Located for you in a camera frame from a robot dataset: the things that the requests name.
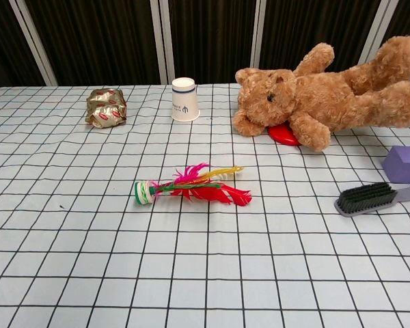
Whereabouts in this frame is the colourful feather shuttlecock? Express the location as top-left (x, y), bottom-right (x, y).
top-left (134, 163), bottom-right (253, 207)

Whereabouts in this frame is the white paper cup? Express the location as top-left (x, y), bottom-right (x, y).
top-left (171, 77), bottom-right (201, 123)

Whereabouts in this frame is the red round disc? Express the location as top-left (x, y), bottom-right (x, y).
top-left (267, 123), bottom-right (303, 148)

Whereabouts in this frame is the checkered white tablecloth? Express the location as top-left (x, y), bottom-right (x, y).
top-left (0, 82), bottom-right (410, 328)

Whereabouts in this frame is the crumpled gold foil wrapper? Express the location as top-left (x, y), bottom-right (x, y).
top-left (85, 87), bottom-right (128, 129)

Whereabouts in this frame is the brown teddy bear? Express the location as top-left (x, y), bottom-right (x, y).
top-left (232, 36), bottom-right (410, 153)

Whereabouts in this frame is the grey brush with black bristles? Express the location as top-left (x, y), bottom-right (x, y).
top-left (333, 182), bottom-right (410, 219)

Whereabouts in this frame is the purple foam block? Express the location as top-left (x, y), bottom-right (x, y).
top-left (382, 145), bottom-right (410, 186)

